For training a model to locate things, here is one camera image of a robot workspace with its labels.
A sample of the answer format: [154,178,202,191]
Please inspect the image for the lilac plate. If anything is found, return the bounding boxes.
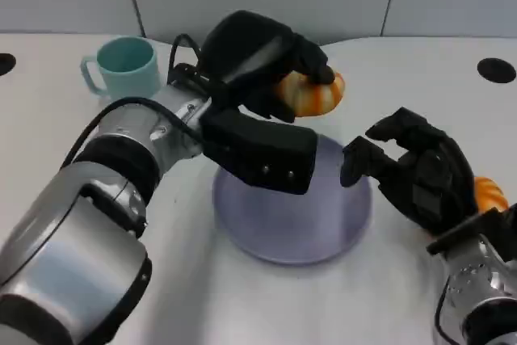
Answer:
[212,134,372,265]

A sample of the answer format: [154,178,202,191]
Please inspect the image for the pale green mug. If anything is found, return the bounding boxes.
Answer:
[79,36,162,100]

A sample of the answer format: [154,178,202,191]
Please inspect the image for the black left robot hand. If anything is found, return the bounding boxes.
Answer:
[200,9,336,124]

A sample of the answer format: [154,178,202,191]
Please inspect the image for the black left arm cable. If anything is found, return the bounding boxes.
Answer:
[167,32,203,83]
[59,96,203,170]

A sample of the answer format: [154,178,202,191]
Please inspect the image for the black table grommet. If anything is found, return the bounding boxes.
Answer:
[477,57,517,85]
[0,53,17,76]

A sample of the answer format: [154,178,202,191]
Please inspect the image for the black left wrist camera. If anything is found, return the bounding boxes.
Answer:
[200,107,318,196]

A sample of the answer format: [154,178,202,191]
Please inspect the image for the orange white toy bread roll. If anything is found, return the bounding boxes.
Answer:
[271,69,347,119]
[473,176,509,213]

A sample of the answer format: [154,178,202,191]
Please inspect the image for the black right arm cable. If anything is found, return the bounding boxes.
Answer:
[434,276,449,345]

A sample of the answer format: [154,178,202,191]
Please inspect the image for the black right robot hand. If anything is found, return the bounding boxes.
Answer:
[339,106,478,237]

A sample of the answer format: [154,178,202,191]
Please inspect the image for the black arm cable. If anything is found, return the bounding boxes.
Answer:
[167,32,203,83]
[59,96,203,170]
[434,276,449,345]

